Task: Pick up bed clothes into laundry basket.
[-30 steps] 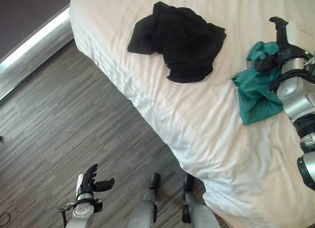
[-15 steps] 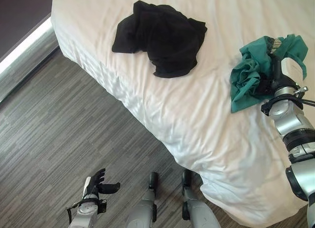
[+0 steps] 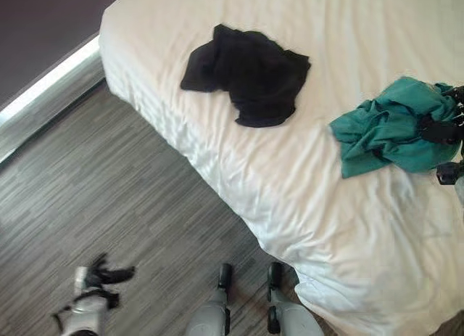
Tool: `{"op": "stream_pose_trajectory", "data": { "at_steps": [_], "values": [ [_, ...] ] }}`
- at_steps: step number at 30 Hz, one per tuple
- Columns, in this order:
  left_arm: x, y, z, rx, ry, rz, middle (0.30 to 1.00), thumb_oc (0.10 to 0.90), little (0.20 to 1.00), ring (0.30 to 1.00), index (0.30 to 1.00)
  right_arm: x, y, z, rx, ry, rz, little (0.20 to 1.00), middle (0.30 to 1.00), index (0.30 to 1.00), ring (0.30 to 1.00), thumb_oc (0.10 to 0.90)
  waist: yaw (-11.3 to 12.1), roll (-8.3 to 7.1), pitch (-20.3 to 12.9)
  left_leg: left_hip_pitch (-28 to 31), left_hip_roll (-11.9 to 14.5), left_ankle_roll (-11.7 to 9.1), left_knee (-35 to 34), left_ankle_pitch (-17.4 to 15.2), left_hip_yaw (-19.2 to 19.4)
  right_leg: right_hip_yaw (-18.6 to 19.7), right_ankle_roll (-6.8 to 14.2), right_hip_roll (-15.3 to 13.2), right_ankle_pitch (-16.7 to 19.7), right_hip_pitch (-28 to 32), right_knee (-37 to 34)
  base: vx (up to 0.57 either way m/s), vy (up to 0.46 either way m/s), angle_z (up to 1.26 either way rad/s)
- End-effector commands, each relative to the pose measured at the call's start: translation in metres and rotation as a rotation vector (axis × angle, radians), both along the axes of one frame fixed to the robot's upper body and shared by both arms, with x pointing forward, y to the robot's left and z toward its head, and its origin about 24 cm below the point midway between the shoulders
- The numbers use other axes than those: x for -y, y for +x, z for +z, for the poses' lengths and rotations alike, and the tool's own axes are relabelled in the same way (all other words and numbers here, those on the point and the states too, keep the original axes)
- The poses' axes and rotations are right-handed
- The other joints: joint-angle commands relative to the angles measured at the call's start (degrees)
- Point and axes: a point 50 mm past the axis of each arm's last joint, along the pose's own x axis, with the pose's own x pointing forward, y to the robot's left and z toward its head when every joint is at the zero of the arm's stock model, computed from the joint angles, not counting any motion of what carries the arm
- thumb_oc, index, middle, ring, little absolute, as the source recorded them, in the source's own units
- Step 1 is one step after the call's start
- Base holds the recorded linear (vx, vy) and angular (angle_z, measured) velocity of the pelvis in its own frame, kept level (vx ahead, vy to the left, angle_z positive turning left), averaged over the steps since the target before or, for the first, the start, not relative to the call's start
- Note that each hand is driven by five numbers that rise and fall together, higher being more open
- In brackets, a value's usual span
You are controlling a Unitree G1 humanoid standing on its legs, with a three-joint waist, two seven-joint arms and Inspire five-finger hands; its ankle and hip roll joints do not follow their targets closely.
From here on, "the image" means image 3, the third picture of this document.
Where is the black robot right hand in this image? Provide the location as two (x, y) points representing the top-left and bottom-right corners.
(416, 83), (464, 146)

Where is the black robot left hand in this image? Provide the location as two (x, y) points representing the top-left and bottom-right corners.
(74, 253), (136, 290)

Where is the teal green garment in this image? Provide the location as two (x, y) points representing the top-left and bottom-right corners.
(328, 75), (464, 179)

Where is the bed with white sheet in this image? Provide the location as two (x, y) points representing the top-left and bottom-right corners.
(98, 0), (464, 336)

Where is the silver robot left leg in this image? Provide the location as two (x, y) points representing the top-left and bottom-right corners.
(185, 262), (233, 336)

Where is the silver metal floor track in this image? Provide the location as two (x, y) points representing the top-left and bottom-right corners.
(0, 33), (107, 167)

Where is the black crumpled garment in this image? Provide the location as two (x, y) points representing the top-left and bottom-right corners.
(180, 23), (312, 128)

